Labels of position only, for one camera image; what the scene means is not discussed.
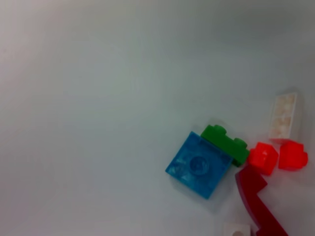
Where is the blue square toy brick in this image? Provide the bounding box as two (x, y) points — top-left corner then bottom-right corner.
(165, 131), (234, 199)

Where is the small white toy brick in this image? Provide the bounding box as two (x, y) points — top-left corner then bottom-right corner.
(268, 87), (304, 143)

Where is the dark red toy brick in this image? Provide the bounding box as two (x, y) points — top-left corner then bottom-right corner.
(235, 164), (290, 236)

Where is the small red toy brick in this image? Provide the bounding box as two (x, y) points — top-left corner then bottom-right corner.
(247, 142), (279, 177)
(278, 139), (309, 171)

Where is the white two-stud toy brick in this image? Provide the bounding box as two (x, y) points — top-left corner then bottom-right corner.
(222, 222), (252, 236)

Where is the small green toy brick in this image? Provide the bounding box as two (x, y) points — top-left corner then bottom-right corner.
(200, 124), (250, 168)

